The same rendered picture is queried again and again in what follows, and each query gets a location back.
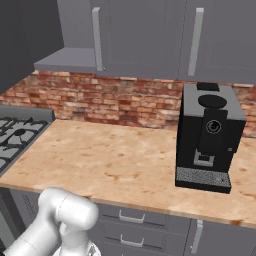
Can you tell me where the dark grey open cabinet door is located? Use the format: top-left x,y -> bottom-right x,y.
0,0 -> 65,96

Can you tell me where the grey stove with black grates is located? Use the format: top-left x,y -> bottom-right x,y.
0,104 -> 57,250

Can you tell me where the silver drawer handle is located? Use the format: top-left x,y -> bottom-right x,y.
118,209 -> 147,225
119,233 -> 146,249

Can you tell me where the grey base cabinet panel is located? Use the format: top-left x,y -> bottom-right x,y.
8,187 -> 45,231

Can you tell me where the grey cabinet door handle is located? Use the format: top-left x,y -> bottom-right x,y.
91,6 -> 105,72
186,6 -> 205,77

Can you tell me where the grey base cabinet door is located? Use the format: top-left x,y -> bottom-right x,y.
184,217 -> 256,256

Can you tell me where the grey wall cabinet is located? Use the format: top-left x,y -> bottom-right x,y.
33,0 -> 102,73

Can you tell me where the grey drawer front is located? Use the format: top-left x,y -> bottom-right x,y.
94,202 -> 193,237
88,221 -> 190,256

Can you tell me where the grey wall cabinet door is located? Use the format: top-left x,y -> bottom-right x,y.
98,0 -> 188,82
177,0 -> 256,86

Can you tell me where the black coffee machine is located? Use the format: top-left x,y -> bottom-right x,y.
174,82 -> 248,195

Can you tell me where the silver base cabinet handle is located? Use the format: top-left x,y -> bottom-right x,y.
189,218 -> 205,255

